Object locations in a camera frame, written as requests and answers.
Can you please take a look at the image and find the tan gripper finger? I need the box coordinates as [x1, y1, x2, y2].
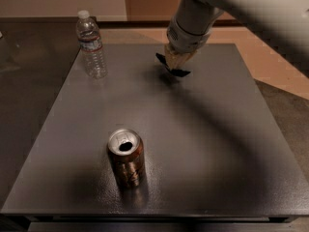
[164, 44, 180, 70]
[178, 49, 198, 69]

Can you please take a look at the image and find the black rxbar chocolate wrapper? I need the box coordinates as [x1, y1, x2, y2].
[155, 53, 190, 77]

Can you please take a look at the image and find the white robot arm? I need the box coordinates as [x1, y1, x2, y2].
[165, 0, 309, 74]

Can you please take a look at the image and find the clear plastic water bottle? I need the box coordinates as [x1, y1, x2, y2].
[76, 10, 107, 79]

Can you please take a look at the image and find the orange soda can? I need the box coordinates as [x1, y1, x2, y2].
[107, 129, 145, 189]

